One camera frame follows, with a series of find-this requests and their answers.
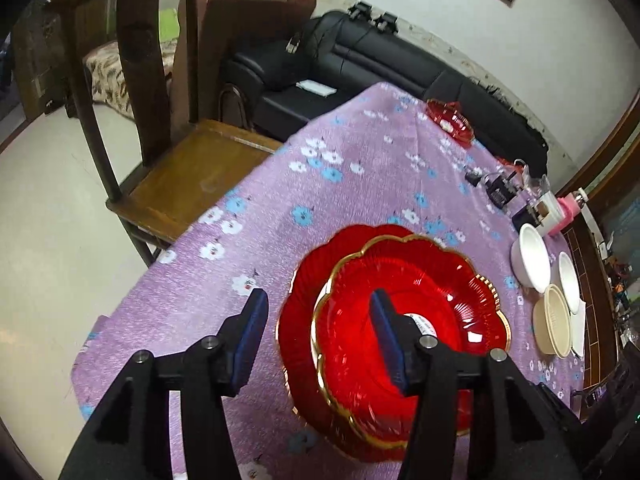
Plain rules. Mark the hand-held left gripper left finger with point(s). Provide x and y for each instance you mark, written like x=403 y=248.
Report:
x=250 y=345

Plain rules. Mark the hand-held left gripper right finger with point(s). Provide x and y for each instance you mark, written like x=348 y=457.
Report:
x=387 y=345

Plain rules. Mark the red glass plate gold print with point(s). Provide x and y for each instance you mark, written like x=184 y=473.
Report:
x=300 y=320

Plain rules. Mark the red plate thick gold rim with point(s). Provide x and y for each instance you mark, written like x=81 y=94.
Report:
x=450 y=320

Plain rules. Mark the purple floral tablecloth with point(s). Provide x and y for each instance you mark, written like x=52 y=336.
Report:
x=350 y=185

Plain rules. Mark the dark wooden chair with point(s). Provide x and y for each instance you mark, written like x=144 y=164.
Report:
x=190 y=175

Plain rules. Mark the small black plug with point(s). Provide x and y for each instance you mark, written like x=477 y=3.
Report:
x=473 y=177

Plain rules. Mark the black power adapter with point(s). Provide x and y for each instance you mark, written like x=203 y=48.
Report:
x=501 y=189

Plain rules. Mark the pink knit-sleeved bottle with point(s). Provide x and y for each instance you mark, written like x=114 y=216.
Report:
x=572 y=207

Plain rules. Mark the small red glass plate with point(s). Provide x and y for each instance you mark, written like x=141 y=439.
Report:
x=450 y=120

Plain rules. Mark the white paper sheet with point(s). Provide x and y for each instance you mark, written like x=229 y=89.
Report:
x=316 y=88

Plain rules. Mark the black leather sofa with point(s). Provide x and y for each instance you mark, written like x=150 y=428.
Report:
x=390 y=60

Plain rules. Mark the floral patterned cushion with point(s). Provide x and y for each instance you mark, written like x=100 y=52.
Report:
x=107 y=72

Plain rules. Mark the brown upholstered armchair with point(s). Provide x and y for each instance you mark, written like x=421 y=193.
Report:
x=240 y=35

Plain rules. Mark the black clamp device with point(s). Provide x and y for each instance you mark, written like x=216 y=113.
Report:
x=360 y=11
x=386 y=21

